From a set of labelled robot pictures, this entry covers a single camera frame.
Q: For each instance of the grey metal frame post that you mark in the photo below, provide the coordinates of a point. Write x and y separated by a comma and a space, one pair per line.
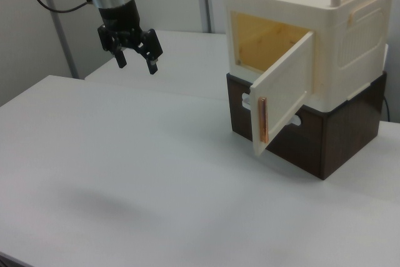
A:
64, 42

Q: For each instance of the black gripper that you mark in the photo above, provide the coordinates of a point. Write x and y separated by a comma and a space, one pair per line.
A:
120, 18

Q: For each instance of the cream cabinet door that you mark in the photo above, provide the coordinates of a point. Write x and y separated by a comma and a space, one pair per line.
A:
287, 92

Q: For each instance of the cream plastic cabinet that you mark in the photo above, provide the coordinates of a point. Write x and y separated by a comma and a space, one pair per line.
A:
350, 42

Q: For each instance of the dark brown wooden box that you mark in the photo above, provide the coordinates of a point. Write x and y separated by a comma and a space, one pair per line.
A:
350, 135

